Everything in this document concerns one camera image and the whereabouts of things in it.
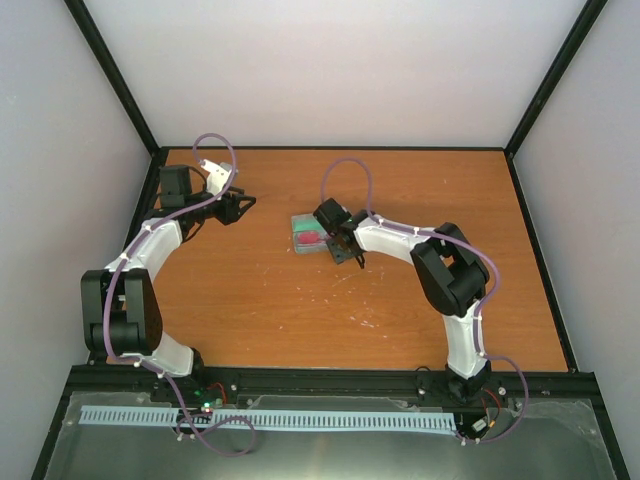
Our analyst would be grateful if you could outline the pink transparent sunglasses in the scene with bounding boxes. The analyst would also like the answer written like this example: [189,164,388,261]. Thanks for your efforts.
[295,230,324,248]

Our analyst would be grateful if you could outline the grey glasses case green lining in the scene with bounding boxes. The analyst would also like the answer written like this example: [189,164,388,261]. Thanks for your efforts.
[291,214,329,254]

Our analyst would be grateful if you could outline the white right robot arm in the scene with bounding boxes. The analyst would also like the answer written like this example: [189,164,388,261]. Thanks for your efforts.
[313,198,491,404]

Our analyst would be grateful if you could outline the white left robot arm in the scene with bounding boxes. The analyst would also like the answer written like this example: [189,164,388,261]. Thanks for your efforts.
[81,160,256,403]

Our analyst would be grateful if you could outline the grey metal front plate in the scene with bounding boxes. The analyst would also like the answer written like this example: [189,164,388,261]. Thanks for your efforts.
[48,393,614,479]

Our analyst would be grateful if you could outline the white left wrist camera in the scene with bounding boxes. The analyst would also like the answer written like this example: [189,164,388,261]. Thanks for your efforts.
[200,159,235,198]

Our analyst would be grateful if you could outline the light blue slotted cable duct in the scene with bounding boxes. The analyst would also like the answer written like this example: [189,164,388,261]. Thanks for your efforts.
[78,405,456,435]

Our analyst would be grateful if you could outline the black aluminium frame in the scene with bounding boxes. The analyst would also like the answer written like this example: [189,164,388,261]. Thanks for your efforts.
[32,1,629,479]

